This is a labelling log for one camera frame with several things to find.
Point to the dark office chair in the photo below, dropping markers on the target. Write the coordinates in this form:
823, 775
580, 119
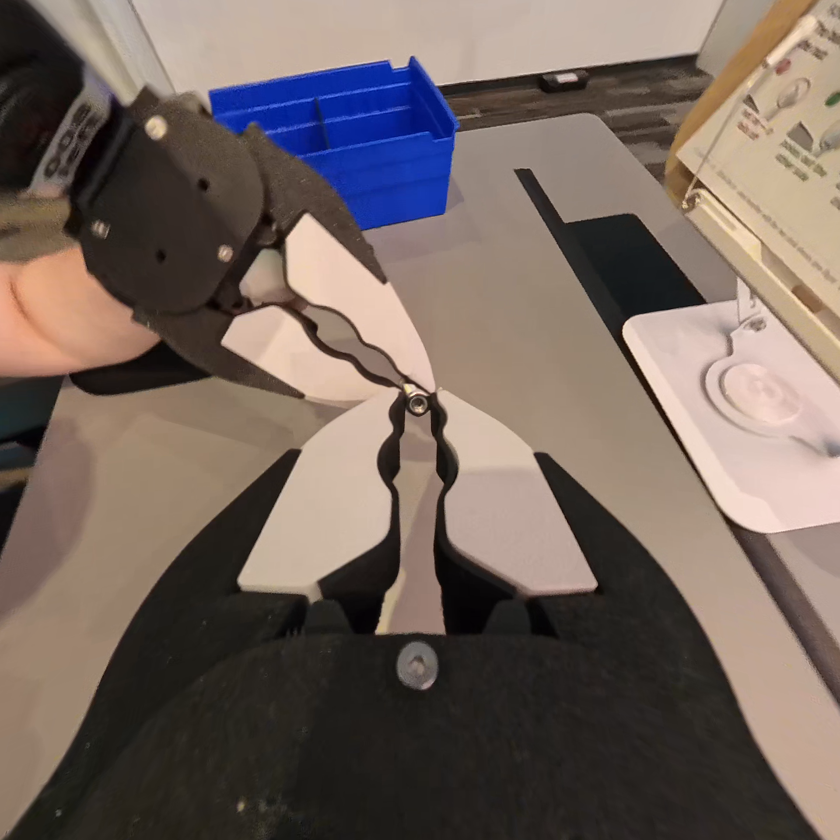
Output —
26, 420

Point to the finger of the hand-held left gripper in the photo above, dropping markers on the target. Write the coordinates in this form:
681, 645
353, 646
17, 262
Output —
282, 348
361, 295

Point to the printed instruction sheet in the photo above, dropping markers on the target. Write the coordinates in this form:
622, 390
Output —
774, 151

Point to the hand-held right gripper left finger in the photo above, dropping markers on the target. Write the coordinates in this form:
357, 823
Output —
328, 512

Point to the blue bin with divider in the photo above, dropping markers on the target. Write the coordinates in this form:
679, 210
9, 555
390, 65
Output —
367, 164

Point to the silver hex nut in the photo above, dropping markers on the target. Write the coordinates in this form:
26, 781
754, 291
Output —
418, 401

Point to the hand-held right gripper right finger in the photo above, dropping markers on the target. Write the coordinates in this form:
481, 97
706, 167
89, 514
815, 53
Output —
512, 518

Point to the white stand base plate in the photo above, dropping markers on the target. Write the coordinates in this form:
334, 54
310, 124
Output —
676, 394

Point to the black floor power box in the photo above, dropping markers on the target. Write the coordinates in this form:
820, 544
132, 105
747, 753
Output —
564, 80

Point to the person's left forearm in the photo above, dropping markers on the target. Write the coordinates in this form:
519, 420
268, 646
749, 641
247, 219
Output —
65, 321

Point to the grey desk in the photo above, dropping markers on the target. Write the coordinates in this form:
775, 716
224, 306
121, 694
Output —
525, 394

